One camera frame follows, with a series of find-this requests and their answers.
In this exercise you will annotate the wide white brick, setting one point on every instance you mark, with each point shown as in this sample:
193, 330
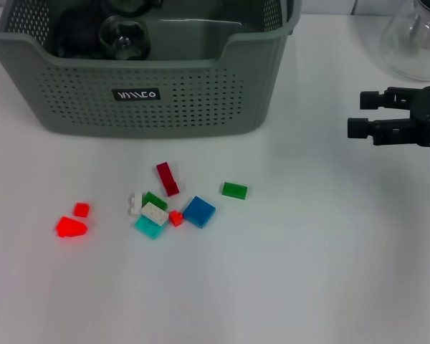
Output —
155, 213

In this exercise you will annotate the teal plate brick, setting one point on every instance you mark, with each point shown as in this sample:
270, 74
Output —
146, 228

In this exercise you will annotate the tiny red brick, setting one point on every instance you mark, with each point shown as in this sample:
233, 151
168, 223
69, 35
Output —
176, 218

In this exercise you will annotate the red sloped brick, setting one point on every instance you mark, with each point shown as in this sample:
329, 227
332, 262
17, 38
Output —
71, 226

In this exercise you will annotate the grey perforated storage bin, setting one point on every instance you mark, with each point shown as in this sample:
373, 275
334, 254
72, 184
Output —
200, 107

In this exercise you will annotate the blue square plate brick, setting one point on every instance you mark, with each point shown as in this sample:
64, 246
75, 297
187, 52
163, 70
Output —
199, 212

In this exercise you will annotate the small red square brick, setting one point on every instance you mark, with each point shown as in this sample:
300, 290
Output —
82, 209

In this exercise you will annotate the narrow white brick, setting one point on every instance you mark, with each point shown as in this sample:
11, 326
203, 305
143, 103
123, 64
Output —
136, 204

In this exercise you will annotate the clear glass pitcher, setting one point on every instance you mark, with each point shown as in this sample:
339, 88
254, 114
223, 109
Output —
412, 46

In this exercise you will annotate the black teapot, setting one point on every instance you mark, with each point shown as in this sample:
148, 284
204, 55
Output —
75, 36

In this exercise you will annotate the glass teacup black holder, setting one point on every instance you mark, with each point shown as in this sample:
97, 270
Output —
136, 7
123, 41

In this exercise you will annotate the long dark red brick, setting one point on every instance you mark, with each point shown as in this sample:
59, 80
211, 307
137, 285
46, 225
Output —
168, 179

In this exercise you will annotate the green rectangular brick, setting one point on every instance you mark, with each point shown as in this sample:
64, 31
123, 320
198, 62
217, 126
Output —
234, 190

